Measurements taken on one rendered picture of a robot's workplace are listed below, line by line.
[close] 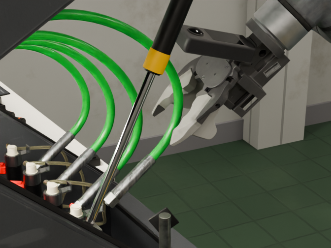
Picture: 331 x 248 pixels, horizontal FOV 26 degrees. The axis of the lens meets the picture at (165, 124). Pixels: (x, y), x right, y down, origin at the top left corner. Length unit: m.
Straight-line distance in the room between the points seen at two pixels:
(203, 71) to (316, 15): 0.18
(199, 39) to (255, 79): 0.13
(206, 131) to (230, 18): 2.70
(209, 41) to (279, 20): 0.11
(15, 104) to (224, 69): 0.93
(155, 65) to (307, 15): 0.45
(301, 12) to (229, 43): 0.11
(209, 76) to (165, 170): 2.60
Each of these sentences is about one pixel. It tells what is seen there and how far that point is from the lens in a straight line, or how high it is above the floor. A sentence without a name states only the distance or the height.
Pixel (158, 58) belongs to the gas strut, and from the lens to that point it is 0.62.
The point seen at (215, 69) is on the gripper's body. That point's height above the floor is 1.32.
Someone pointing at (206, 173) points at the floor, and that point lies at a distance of 3.61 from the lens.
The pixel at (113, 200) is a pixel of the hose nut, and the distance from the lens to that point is 1.06.
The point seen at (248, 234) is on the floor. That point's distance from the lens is 3.13.
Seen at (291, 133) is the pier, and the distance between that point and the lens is 3.98.
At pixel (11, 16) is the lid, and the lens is 0.50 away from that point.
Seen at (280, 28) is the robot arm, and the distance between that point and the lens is 1.03.
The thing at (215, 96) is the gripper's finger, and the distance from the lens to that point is 1.02.
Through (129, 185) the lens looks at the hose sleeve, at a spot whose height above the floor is 1.16.
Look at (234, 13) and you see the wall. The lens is 3.74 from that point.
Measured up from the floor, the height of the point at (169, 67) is 1.33.
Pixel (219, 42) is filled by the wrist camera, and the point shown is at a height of 1.37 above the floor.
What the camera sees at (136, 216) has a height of 0.95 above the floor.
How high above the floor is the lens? 1.66
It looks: 23 degrees down
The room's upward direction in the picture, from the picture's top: straight up
